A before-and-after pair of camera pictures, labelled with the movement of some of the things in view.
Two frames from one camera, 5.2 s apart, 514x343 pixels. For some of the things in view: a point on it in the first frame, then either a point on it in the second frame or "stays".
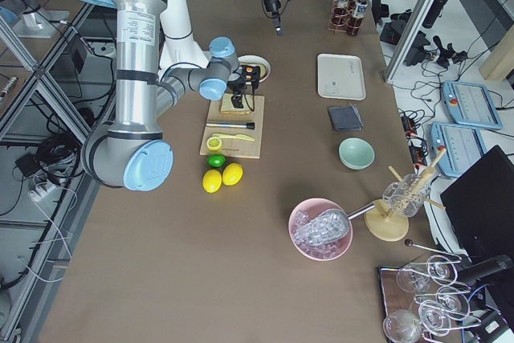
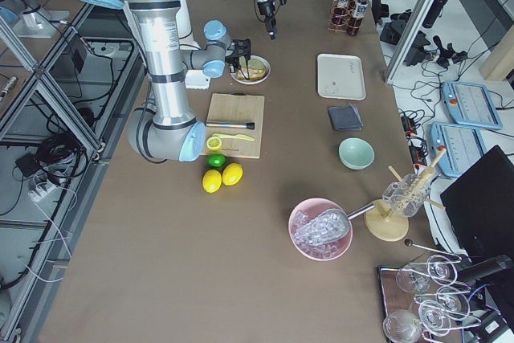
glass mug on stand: [406, 196] stays
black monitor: [479, 206] stays
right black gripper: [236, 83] to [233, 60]
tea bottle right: [341, 10] stays
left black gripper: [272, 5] to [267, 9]
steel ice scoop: [328, 227] stays
